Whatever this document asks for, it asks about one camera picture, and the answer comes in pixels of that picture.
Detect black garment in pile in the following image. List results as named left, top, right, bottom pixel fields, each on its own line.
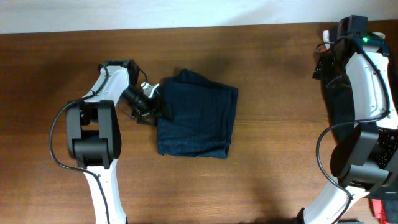
left=320, top=24, right=398, bottom=200

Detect white cloth in pile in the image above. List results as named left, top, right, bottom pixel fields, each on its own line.
left=322, top=30, right=330, bottom=51

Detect navy blue shorts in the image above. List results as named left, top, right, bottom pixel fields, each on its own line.
left=156, top=68, right=239, bottom=159

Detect red cloth in pile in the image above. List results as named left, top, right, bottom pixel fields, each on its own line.
left=320, top=49, right=330, bottom=55

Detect red item at bottom right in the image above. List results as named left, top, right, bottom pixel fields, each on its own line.
left=370, top=199, right=389, bottom=224

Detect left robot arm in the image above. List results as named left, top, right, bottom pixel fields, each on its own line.
left=66, top=59, right=160, bottom=224

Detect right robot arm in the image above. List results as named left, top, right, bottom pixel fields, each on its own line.
left=296, top=15, right=397, bottom=223

